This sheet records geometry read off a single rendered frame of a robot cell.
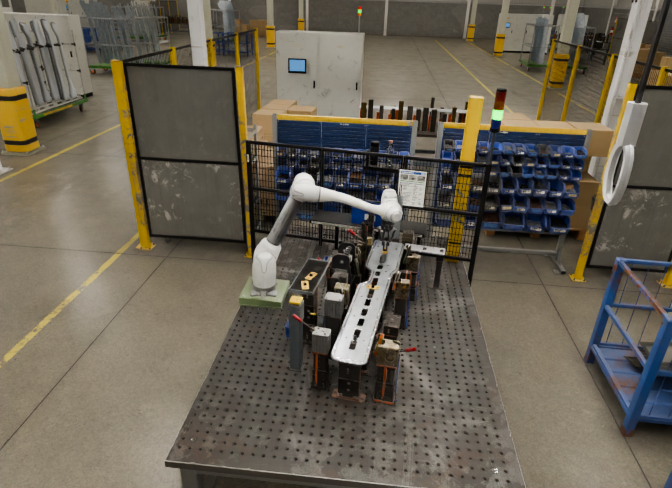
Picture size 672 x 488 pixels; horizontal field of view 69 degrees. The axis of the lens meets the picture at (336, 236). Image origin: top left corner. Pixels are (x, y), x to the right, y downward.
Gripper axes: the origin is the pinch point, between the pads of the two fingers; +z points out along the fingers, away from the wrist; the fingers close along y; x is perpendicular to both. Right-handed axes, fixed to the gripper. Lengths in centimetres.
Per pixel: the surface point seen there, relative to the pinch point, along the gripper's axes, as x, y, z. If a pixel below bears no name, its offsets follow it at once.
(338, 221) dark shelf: 36, -42, 3
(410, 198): 55, 10, -16
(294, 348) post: -99, -34, 20
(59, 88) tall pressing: 667, -855, 55
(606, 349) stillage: 49, 175, 90
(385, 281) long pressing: -37.5, 6.3, 5.9
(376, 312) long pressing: -73, 7, 6
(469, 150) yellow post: 58, 48, -56
